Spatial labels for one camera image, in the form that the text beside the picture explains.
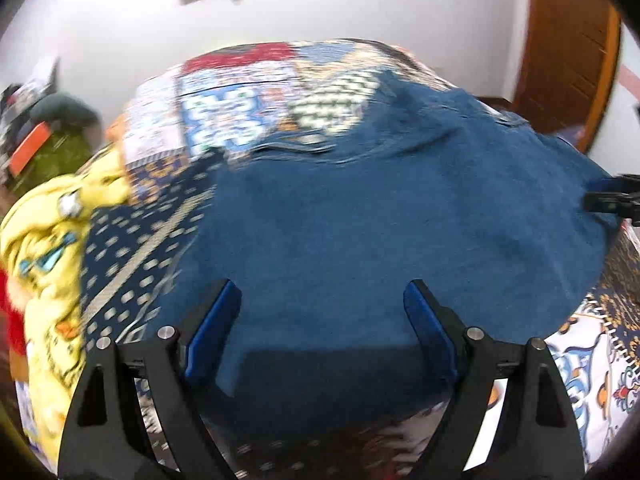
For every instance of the green patterned cloth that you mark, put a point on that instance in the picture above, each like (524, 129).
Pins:
(70, 155)

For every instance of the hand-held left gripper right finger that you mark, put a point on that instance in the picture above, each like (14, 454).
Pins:
(430, 335)

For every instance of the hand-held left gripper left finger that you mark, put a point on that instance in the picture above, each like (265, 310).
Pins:
(215, 335)

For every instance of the patchwork bedspread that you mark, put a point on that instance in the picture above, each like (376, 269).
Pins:
(225, 110)

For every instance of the wooden door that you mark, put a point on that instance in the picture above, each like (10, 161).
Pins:
(565, 50)

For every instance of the orange box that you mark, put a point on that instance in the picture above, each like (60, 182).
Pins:
(30, 147)

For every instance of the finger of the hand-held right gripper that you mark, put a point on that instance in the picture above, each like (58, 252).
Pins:
(612, 205)

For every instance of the wooden bed frame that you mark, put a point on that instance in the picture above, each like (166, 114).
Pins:
(495, 105)

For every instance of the pile of clothes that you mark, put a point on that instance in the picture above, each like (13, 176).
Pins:
(30, 105)

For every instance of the blue denim jacket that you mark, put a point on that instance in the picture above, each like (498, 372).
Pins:
(350, 240)

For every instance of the white sliding wardrobe door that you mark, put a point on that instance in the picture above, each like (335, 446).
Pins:
(625, 100)

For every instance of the dark grey garment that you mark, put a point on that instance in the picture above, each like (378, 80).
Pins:
(65, 110)

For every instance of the yellow cartoon blanket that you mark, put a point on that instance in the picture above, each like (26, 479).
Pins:
(45, 240)

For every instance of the red plush cloth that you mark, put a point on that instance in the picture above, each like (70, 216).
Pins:
(11, 315)

